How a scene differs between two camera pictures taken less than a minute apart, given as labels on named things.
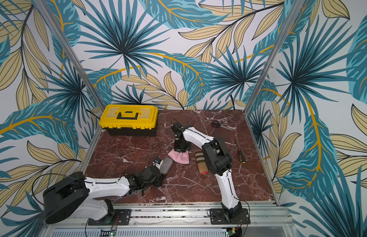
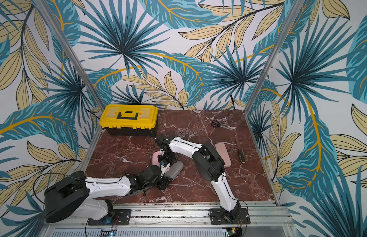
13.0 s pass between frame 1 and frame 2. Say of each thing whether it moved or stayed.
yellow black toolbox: stayed
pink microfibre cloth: moved
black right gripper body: moved
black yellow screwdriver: stayed
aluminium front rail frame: stayed
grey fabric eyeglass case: moved
